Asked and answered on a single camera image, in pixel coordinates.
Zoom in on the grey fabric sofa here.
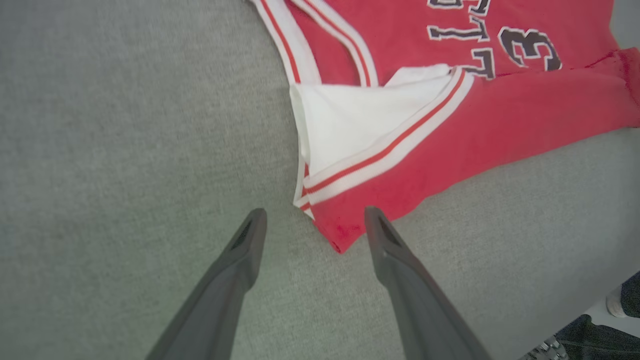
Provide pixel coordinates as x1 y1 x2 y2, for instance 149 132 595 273
0 0 640 360

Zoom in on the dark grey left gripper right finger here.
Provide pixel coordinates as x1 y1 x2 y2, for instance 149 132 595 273
364 206 493 360

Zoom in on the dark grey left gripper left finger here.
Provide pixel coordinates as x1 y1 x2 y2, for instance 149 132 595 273
145 208 268 360

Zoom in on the white shoe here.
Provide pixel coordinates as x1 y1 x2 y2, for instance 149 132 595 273
606 286 629 319

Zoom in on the silver metal fitting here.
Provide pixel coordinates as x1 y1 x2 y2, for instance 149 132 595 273
522 336 571 360

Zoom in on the red white basketball jersey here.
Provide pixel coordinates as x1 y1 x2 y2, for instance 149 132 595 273
250 0 640 254

